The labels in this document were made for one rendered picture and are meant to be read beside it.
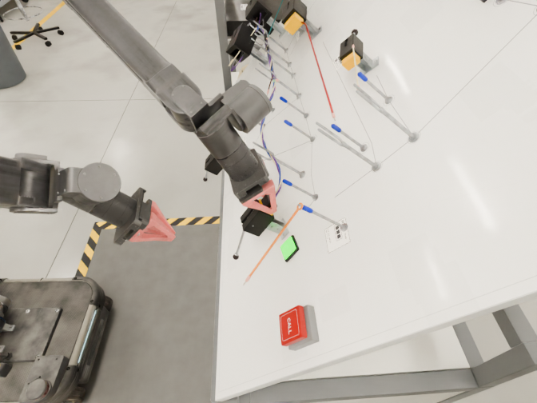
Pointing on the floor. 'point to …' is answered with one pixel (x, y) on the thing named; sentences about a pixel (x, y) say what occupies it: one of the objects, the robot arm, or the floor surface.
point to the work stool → (33, 29)
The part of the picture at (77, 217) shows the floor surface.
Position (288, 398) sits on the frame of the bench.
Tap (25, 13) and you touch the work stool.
